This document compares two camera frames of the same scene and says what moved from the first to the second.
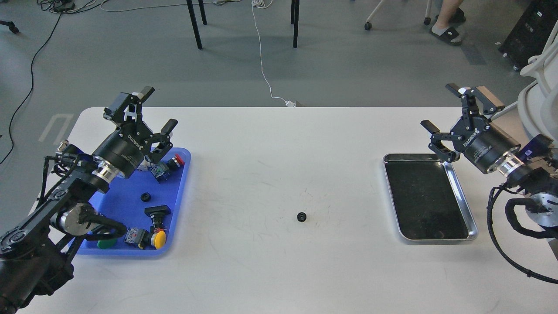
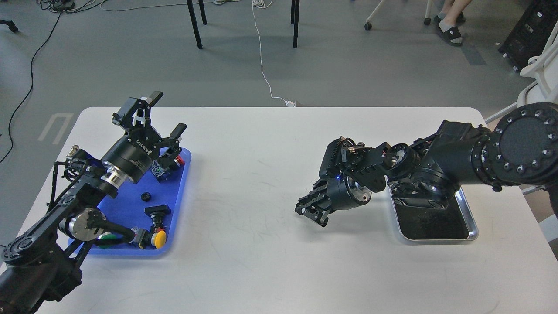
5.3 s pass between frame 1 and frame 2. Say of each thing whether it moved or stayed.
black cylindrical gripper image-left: moved
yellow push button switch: stayed
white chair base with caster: stayed
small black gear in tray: stayed
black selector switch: stayed
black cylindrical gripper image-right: moved
